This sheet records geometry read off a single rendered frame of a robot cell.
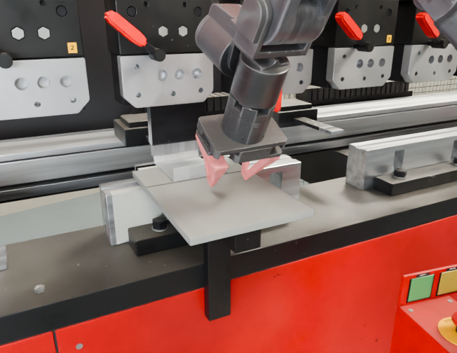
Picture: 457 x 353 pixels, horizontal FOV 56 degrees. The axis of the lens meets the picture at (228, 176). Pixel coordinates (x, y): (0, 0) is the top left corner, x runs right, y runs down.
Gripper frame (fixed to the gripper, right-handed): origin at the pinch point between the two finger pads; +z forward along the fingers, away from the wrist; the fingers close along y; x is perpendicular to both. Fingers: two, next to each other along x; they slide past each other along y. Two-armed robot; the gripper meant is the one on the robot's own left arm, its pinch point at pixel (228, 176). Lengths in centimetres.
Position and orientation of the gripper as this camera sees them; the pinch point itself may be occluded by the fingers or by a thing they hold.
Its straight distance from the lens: 61.0
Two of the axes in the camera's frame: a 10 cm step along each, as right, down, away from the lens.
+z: -2.1, 6.6, 7.2
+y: -8.9, 1.7, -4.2
